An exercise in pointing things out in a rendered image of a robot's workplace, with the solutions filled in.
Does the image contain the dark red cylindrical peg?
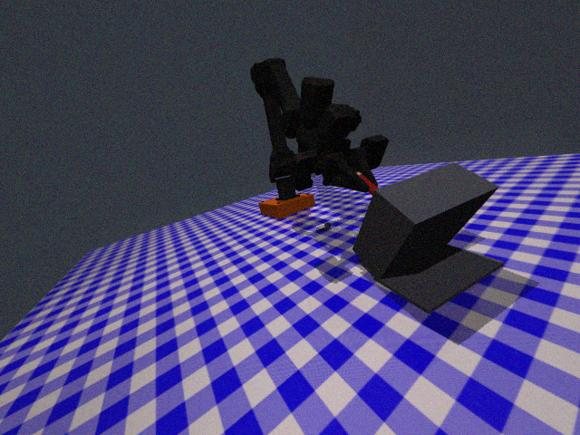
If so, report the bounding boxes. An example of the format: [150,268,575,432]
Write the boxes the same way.
[356,171,378,195]

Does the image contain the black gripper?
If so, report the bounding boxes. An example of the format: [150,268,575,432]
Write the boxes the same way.
[290,134,389,193]

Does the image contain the dark grey sloped panel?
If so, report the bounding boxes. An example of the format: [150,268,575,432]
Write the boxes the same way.
[353,162,504,314]

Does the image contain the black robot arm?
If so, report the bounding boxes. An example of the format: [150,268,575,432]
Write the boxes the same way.
[250,58,362,200]

